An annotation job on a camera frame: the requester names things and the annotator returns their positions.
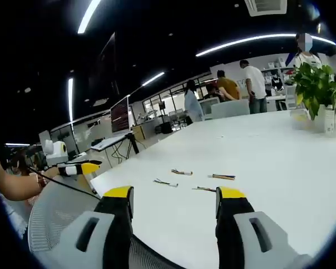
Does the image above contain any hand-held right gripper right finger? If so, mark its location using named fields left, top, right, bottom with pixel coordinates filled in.
left=214, top=186, right=319, bottom=269

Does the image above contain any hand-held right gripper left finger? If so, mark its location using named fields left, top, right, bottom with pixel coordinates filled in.
left=53, top=185, right=134, bottom=269

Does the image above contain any JST connector cable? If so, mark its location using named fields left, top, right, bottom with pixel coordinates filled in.
left=208, top=174, right=236, bottom=182
left=171, top=169, right=194, bottom=177
left=192, top=185, right=217, bottom=193
left=153, top=178, right=179, bottom=188

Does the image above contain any white side desk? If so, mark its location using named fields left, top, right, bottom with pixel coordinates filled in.
left=90, top=134, right=135, bottom=152

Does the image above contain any grey mesh office chair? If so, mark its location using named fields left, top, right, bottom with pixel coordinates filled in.
left=27, top=179, right=185, bottom=269

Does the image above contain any short ceiling light strip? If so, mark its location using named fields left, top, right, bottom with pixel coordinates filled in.
left=142, top=71, right=166, bottom=87
left=67, top=77, right=74, bottom=123

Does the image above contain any computer monitor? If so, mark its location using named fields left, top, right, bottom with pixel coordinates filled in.
left=110, top=95, right=131, bottom=136

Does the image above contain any wooden cabinet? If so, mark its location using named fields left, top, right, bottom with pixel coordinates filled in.
left=130, top=124, right=147, bottom=141

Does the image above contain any pale grey office chair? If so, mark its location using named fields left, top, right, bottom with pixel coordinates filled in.
left=211, top=99, right=251, bottom=119

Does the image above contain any clear plastic box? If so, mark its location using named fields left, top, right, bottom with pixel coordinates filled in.
left=290, top=109, right=311, bottom=129

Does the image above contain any long ceiling light strip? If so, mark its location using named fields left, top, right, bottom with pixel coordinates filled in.
left=195, top=33, right=336, bottom=57
left=77, top=0, right=102, bottom=35

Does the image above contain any green potted plant white pot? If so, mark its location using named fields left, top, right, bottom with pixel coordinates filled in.
left=285, top=62, right=336, bottom=138

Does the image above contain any ceiling air vent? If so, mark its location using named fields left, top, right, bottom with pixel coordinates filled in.
left=244, top=0, right=288, bottom=17

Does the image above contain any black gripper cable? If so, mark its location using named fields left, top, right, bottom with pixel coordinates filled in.
left=27, top=166, right=102, bottom=201

